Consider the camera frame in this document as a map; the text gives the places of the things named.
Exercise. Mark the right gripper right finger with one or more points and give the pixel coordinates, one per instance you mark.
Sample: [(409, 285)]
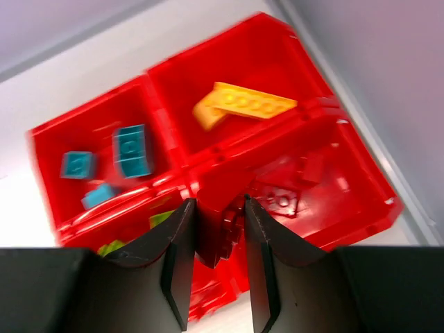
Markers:
[(297, 287)]

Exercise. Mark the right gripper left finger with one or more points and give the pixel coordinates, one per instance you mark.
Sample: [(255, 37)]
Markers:
[(145, 286)]

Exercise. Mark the green long lego brick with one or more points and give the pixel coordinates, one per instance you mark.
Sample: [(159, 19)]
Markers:
[(157, 219)]

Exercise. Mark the red small lego brick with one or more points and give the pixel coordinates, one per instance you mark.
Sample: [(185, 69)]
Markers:
[(279, 201)]

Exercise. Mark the red curved lego brick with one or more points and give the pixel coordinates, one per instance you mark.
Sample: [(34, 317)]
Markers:
[(220, 203)]

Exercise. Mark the blue small square lego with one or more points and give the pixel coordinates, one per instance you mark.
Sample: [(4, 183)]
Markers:
[(99, 195)]

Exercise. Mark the red four-stud lego brick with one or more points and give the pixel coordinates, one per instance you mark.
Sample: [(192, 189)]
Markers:
[(310, 168)]

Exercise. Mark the blue small lego brick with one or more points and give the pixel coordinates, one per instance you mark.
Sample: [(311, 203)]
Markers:
[(78, 165)]

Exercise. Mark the blue oval lego brick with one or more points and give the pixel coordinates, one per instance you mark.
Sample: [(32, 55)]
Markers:
[(132, 151)]

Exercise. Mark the yellow long lego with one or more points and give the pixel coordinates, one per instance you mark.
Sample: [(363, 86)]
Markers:
[(246, 102)]

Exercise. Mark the green square lego brick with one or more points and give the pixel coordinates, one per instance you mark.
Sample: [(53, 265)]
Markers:
[(106, 249)]

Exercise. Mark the yellow curved lego brick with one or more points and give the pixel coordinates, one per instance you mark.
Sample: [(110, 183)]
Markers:
[(207, 114)]

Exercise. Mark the red compartment tray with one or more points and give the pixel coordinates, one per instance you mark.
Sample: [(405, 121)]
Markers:
[(353, 201)]

